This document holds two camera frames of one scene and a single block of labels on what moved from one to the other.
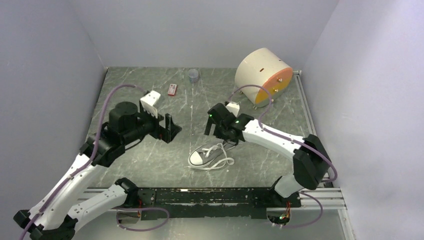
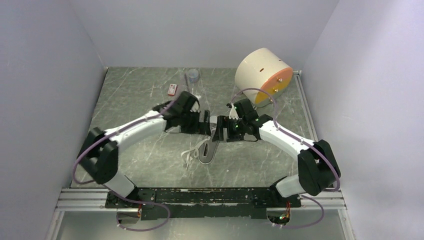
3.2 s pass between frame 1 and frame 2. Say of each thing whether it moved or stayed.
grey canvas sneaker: moved
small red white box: stayed
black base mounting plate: stayed
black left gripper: moved
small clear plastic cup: stayed
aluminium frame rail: stayed
